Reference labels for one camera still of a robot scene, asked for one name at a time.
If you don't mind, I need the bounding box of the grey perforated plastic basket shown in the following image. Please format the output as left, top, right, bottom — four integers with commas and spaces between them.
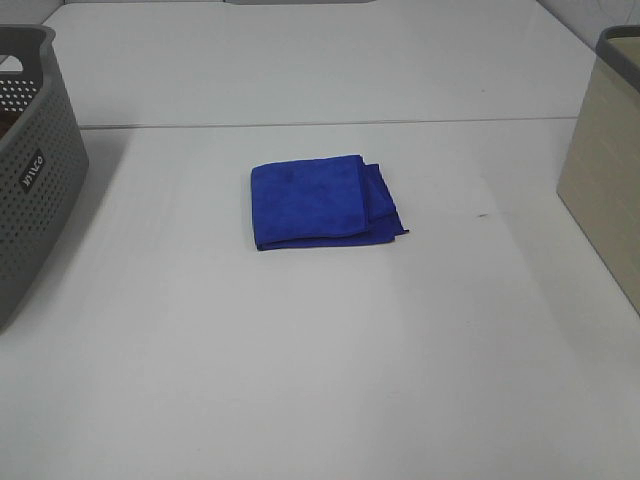
1, 25, 89, 325

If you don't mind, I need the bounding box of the beige storage box grey rim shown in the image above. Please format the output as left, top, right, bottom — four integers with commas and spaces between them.
556, 25, 640, 275

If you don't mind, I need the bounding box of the blue towel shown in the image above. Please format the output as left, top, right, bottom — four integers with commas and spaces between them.
250, 155, 408, 251

